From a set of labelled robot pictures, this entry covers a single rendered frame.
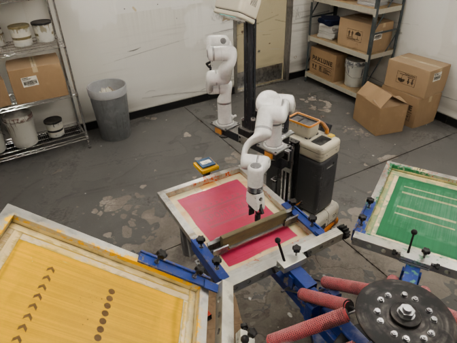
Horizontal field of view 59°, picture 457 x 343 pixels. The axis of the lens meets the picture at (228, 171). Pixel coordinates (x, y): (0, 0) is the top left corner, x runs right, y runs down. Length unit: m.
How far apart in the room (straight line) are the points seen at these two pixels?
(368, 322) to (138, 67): 4.58
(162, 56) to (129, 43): 0.47
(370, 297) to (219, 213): 1.07
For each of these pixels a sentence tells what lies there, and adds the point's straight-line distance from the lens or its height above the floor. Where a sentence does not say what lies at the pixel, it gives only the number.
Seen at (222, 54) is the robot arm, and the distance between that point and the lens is 2.42.
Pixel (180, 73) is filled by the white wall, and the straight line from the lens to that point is 5.68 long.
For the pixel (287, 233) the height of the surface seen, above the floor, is 0.95.
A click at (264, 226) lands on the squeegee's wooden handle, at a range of 2.05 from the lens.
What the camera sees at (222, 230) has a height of 0.95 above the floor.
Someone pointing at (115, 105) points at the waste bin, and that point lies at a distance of 4.90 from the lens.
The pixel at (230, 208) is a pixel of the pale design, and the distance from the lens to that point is 2.28.
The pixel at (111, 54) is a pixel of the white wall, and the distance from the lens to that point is 5.29.
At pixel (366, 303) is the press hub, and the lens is 1.43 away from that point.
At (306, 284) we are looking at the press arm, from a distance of 1.79.
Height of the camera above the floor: 2.39
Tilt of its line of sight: 34 degrees down
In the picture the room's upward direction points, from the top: 2 degrees counter-clockwise
